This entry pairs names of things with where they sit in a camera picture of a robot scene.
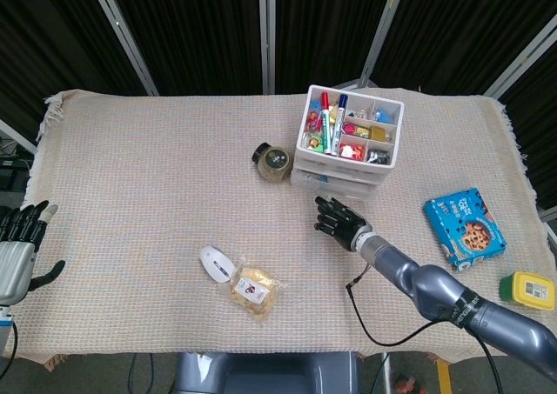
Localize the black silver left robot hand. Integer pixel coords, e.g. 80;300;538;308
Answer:
0;200;66;306

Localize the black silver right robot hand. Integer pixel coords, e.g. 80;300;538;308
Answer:
313;196;374;252

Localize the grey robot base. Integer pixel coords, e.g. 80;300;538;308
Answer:
173;351;362;394

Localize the blue object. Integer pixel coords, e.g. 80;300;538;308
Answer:
422;188;509;272

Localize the glass jar with black lid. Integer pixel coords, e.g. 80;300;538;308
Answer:
251;142;292;182

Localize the green labelled marker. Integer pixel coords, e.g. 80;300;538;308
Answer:
321;110;333;155

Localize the blue capped marker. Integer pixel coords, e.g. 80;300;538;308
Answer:
332;93;350;157

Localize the red candy wrapper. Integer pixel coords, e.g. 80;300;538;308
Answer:
305;110;323;135

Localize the clear bag of yellow snacks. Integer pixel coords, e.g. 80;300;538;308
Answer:
228;257;286;324

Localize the white computer mouse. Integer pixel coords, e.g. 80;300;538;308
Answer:
198;245;234;285

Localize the beige woven tablecloth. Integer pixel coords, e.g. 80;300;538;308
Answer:
3;87;557;367

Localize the yellow container with green lid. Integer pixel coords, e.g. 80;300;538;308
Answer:
499;270;557;311

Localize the white plastic drawer organizer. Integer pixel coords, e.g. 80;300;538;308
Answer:
289;83;406;203

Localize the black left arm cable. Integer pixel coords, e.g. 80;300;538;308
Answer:
0;319;19;382

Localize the white divider frame post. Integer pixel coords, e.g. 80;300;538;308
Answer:
258;0;278;95
0;117;38;155
85;0;160;97
359;0;409;89
482;13;557;102

